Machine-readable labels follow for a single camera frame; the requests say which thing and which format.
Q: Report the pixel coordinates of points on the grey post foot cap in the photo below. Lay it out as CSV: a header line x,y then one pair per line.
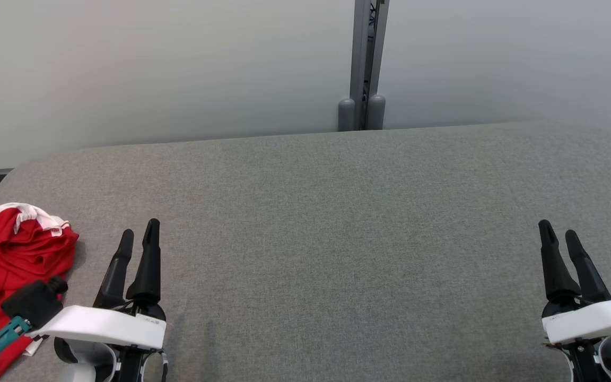
x,y
376,112
346,115

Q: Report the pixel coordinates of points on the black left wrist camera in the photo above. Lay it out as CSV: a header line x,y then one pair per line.
x,y
32,303

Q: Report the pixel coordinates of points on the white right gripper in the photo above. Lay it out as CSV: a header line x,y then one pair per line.
x,y
597,321

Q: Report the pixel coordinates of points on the grey metal partition post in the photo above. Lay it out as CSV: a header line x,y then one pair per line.
x,y
363,53

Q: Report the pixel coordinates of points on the teal left camera connector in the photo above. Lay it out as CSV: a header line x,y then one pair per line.
x,y
4,337

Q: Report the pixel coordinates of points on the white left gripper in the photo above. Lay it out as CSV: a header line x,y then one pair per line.
x,y
109,324

